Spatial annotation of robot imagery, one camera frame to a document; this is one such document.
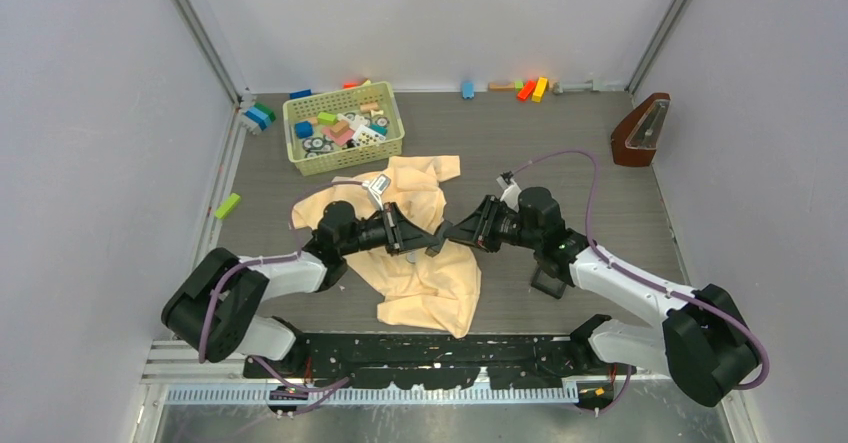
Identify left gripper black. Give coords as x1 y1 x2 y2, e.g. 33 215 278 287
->
339 201 437 256

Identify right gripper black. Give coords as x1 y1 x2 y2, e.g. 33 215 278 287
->
445 195 542 254

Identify peach cloth garment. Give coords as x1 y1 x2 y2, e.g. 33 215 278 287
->
292 155 482 338

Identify black square box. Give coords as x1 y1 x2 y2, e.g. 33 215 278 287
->
425 220 453 257
530 266 568 300

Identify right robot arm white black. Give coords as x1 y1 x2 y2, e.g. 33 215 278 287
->
444 187 769 407

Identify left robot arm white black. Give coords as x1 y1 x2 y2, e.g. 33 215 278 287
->
161 201 440 377

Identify pink block in basket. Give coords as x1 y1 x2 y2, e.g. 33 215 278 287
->
322 126 354 147

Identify light blue block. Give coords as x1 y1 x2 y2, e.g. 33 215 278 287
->
460 80 475 100

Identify tan wooden block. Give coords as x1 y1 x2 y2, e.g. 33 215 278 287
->
488 81 515 92

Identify green plastic basket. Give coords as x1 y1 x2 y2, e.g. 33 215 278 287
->
282 82 405 176

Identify blue cube in basket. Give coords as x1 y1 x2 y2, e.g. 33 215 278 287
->
293 120 314 139

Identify orange red block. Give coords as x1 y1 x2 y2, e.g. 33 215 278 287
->
516 80 536 101

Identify blue block behind basket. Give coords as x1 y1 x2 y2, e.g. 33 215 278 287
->
289 89 313 100

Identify lime green block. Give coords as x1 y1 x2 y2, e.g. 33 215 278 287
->
213 193 241 220

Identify brown wooden metronome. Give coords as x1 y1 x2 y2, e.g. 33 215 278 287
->
610 93 671 168

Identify blue green stacked blocks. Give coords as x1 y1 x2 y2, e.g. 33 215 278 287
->
240 103 277 135

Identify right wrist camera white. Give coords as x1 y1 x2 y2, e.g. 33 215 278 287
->
496 171 521 211

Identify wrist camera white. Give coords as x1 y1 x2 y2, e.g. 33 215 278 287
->
496 171 521 211
361 173 392 211

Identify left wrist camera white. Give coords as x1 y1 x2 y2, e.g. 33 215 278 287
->
361 173 392 211

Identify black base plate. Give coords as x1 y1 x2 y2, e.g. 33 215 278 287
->
242 333 636 390

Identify yellow block by wall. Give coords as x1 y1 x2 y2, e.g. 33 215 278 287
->
531 77 549 103

